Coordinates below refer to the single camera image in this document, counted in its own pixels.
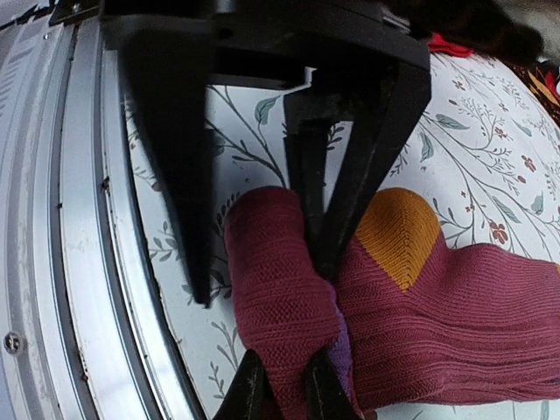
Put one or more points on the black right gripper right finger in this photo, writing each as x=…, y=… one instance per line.
x=326, y=398

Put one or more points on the maroon striped sock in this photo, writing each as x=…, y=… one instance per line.
x=409, y=320

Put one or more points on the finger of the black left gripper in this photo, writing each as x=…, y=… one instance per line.
x=383, y=102
x=167, y=74

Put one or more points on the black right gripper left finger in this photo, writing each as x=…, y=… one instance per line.
x=248, y=391

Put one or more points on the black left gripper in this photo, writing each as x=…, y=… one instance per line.
x=255, y=36

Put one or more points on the black red argyle sock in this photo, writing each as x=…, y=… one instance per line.
x=544, y=83

